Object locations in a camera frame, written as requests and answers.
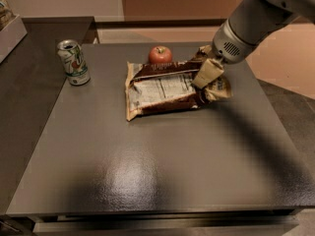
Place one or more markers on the silver grey gripper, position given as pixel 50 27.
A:
pixel 227 45

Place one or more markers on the brown chip bag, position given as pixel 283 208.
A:
pixel 159 88

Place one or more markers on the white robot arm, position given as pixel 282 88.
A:
pixel 249 24

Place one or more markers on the red apple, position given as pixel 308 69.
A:
pixel 160 54

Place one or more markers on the green white soda can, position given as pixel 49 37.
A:
pixel 72 58

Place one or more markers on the dark side table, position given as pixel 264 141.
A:
pixel 31 78

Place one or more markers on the white box on left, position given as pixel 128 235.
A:
pixel 12 30

